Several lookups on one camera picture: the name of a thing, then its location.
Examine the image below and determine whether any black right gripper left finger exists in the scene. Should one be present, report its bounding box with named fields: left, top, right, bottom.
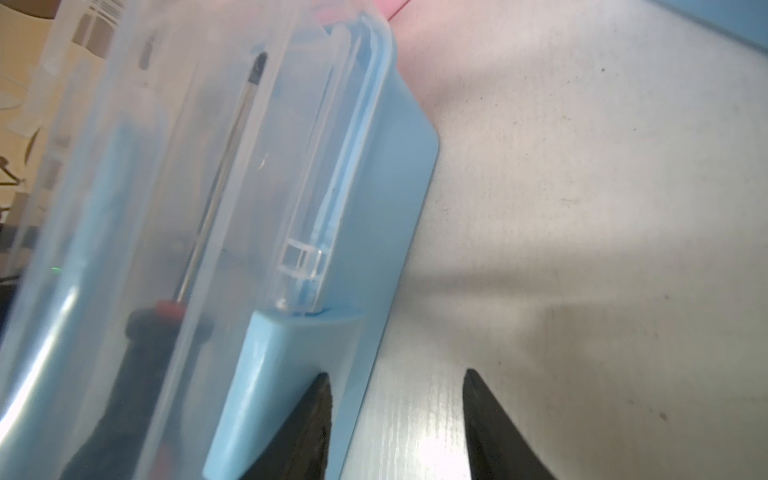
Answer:
left=240, top=373, right=333, bottom=480

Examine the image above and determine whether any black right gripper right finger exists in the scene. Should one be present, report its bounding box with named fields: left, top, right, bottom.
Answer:
left=462, top=368, right=555, bottom=480

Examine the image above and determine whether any blue clear-lid toolbox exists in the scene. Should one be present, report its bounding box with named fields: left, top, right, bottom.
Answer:
left=1, top=1, right=439, bottom=479

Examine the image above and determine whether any black orange screwdriver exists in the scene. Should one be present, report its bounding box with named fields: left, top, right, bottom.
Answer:
left=60, top=51, right=269, bottom=479

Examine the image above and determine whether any pink open toolbox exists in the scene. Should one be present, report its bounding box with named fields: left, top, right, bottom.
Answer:
left=313, top=0, right=410, bottom=24

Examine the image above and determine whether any light blue open toolbox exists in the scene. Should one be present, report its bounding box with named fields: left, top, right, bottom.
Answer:
left=656, top=0, right=768, bottom=54

